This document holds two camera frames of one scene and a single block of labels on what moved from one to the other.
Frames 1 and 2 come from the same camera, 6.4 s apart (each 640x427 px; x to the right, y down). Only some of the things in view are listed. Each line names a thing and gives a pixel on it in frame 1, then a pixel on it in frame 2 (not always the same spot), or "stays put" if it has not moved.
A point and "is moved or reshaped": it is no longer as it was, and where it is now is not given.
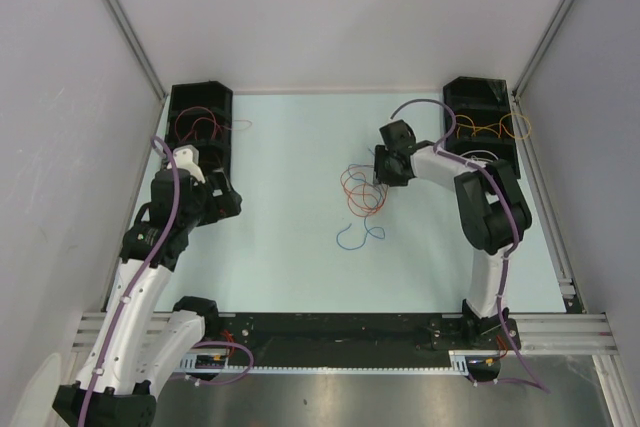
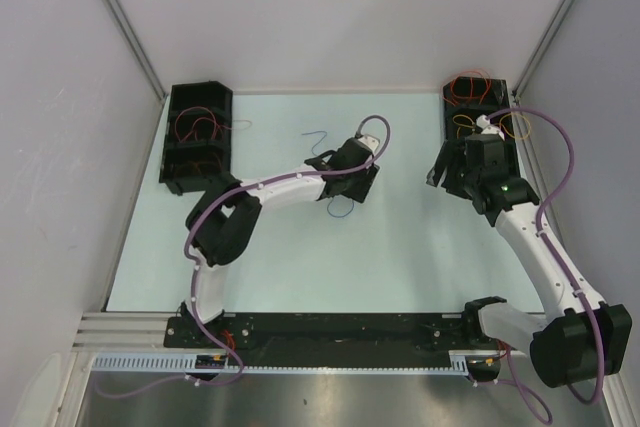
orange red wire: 364,199 to 471,89
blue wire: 348,167 is moved or reshaped
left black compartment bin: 200,115 stays put
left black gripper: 221,205 to 359,191
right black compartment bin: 484,126 stays put
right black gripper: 380,174 to 451,154
